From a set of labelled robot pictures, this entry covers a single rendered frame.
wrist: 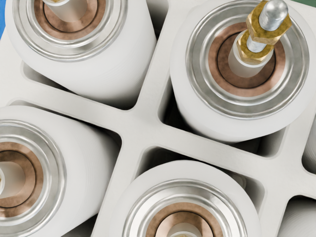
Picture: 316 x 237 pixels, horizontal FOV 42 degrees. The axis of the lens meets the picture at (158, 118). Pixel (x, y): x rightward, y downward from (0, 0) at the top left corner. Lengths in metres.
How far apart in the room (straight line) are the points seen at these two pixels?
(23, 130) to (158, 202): 0.10
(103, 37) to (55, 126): 0.06
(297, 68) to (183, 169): 0.09
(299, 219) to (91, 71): 0.19
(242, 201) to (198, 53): 0.09
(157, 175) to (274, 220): 0.11
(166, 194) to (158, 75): 0.11
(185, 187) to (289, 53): 0.10
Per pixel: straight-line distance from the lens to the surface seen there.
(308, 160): 0.40
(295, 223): 0.35
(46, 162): 0.27
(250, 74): 0.25
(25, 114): 0.28
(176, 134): 0.33
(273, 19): 0.18
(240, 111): 0.26
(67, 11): 0.26
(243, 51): 0.23
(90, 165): 0.28
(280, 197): 0.34
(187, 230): 0.24
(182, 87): 0.26
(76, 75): 0.28
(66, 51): 0.27
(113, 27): 0.27
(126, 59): 0.28
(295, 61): 0.27
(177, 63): 0.26
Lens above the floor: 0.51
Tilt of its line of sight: 83 degrees down
